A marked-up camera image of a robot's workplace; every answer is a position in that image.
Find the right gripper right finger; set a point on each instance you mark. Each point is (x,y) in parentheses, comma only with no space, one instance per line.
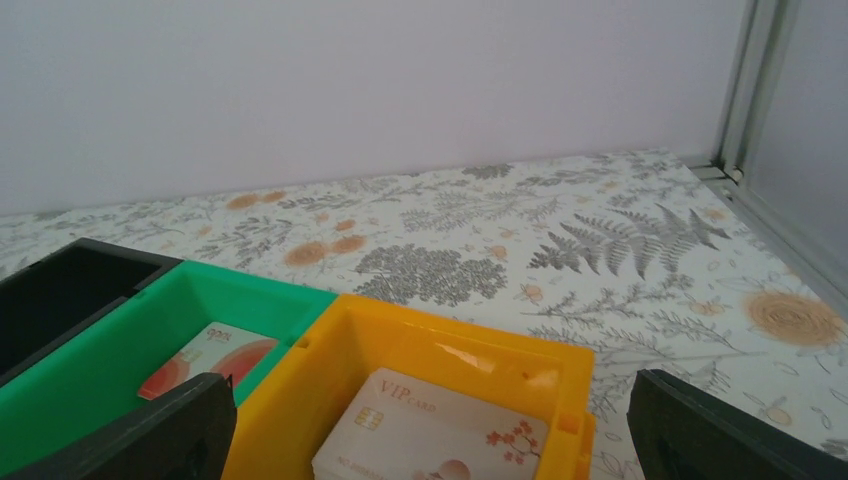
(682,432)

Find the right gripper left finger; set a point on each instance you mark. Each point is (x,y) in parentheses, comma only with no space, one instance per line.
(185,433)

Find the black storage bin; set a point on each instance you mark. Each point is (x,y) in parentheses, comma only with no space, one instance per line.
(52,300)

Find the orange storage bin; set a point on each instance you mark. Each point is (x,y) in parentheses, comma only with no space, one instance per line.
(287,418)

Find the green storage bin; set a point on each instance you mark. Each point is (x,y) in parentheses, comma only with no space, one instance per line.
(95,377)

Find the red white item in bin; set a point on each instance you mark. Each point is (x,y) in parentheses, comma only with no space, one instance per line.
(220,348)

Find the floral table mat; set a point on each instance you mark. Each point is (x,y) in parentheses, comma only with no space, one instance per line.
(628,254)

